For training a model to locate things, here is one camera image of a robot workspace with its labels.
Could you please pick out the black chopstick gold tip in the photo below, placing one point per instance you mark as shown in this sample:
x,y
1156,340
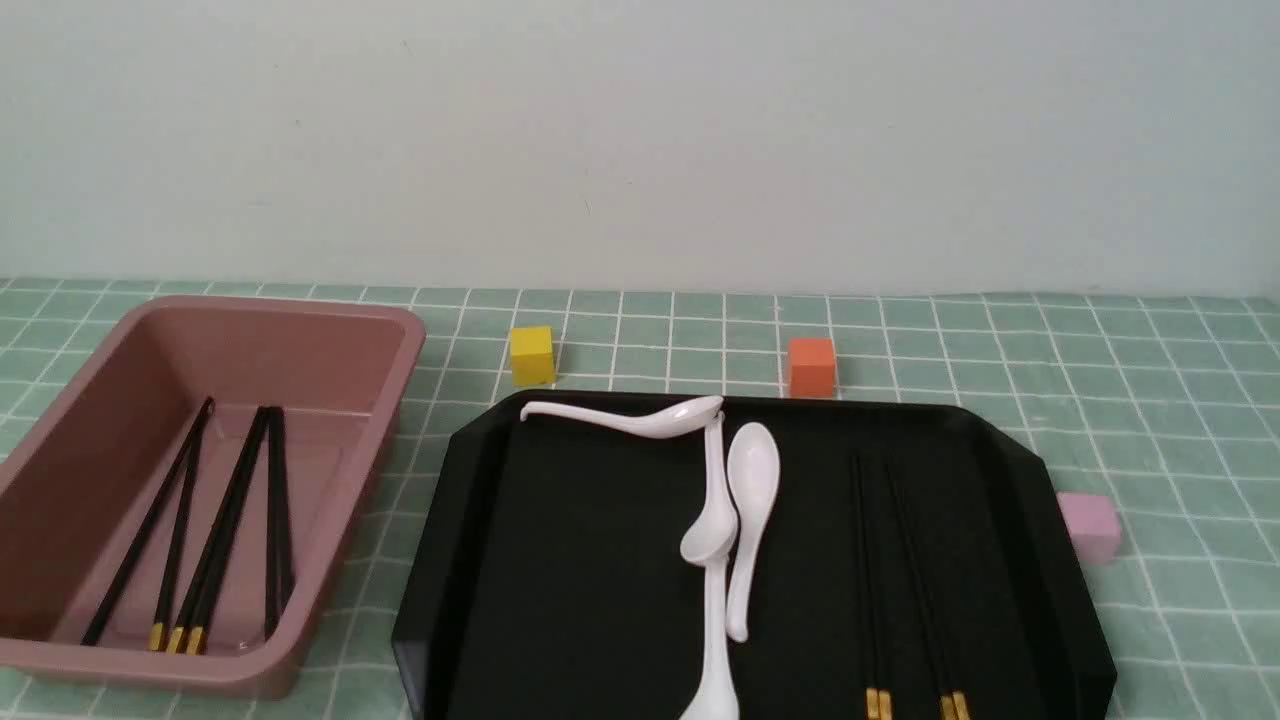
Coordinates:
x,y
885,695
937,597
224,536
872,690
932,637
168,588
178,636

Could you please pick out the white spoon on tray rim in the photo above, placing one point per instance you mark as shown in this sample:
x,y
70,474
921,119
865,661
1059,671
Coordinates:
x,y
670,422

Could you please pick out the yellow cube block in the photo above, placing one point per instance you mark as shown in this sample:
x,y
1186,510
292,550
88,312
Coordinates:
x,y
532,356

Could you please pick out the white spoon right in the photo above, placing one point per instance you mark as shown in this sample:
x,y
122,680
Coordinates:
x,y
753,472

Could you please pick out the orange cube block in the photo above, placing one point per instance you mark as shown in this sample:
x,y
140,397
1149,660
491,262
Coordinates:
x,y
811,367

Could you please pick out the white spoon centre upright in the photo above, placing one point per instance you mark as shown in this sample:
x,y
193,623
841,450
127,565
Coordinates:
x,y
711,535

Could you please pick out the black plastic tray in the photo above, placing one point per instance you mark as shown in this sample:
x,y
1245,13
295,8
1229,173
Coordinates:
x,y
548,582

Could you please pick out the white spoon bottom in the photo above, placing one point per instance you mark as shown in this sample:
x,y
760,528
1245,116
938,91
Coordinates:
x,y
715,697

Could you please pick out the black chopstick in bin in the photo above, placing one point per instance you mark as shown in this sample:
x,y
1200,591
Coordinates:
x,y
283,531

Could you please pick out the black chopstick far left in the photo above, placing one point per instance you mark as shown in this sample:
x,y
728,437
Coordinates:
x,y
143,533

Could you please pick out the pink cube block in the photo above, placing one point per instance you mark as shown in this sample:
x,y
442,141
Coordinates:
x,y
1093,526

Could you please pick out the green checkered tablecloth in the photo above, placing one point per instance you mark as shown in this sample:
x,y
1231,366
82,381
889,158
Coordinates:
x,y
1169,406

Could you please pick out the pink plastic bin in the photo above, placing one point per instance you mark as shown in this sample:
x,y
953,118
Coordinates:
x,y
77,487

